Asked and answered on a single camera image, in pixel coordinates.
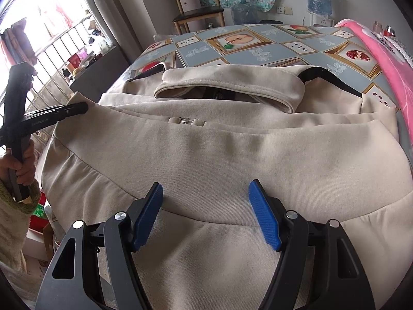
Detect dark grey cabinet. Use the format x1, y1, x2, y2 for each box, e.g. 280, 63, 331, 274
69, 46, 130, 91

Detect wooden chair with black seat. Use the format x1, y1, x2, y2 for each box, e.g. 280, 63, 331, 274
169, 0, 226, 34

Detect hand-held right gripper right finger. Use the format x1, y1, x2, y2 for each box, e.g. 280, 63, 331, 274
248, 179, 376, 310

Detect hanging dark clothes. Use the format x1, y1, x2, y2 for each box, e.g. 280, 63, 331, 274
0, 18, 37, 68

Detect fruit print tablecloth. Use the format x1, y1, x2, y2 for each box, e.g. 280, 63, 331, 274
123, 24, 407, 113

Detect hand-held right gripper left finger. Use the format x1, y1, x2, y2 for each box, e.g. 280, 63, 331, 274
35, 182, 163, 310

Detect beige zip jacket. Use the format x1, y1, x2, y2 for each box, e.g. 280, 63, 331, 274
39, 65, 413, 310

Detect person's left hand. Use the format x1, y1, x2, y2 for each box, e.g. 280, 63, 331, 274
0, 142, 36, 196

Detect white water dispenser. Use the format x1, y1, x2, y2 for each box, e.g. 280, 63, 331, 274
308, 13, 334, 27

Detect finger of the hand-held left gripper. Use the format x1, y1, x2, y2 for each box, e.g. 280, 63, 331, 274
24, 102, 89, 134

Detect red box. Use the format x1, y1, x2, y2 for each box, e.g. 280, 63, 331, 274
67, 53, 83, 70

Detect red paper bag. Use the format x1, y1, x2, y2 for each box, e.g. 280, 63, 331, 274
29, 190, 55, 233

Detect white lace cloth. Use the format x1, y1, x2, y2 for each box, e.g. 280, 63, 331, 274
376, 32, 413, 68

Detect white plastic bag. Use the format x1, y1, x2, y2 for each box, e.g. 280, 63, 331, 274
90, 35, 108, 54

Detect pink floral blanket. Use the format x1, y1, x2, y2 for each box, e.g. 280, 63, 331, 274
334, 19, 413, 110

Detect hanging pink clothes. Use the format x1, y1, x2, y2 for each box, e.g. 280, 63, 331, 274
42, 2, 75, 33

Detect grey curtain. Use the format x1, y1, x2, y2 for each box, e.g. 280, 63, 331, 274
82, 0, 142, 65

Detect clear empty water jug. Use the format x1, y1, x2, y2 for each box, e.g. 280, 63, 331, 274
232, 3, 260, 26

